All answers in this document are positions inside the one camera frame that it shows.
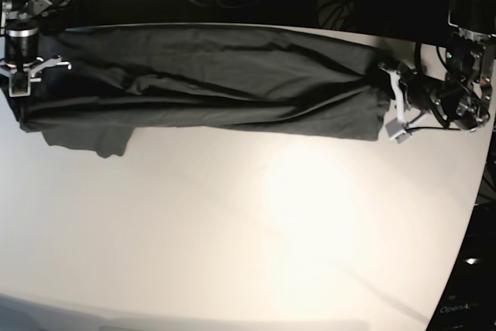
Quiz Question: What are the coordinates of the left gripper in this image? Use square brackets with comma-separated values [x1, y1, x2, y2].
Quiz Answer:
[378, 61, 415, 129]

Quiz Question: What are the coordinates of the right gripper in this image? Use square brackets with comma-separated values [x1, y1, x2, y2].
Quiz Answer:
[1, 56, 72, 82]

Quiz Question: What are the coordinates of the dark grey T-shirt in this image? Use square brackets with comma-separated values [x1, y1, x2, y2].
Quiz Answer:
[7, 25, 392, 158]

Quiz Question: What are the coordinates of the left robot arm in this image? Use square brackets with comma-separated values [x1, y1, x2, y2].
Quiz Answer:
[379, 0, 495, 143]

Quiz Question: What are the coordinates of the black OpenArm case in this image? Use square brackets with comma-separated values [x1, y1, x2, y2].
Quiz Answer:
[425, 245, 496, 331]

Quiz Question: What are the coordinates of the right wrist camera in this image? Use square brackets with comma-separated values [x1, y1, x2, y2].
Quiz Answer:
[9, 71, 31, 98]

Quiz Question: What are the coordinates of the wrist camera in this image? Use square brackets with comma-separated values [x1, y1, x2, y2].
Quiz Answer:
[385, 119, 411, 144]
[9, 71, 31, 98]

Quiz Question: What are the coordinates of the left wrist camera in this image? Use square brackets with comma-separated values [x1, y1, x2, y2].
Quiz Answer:
[385, 119, 411, 144]

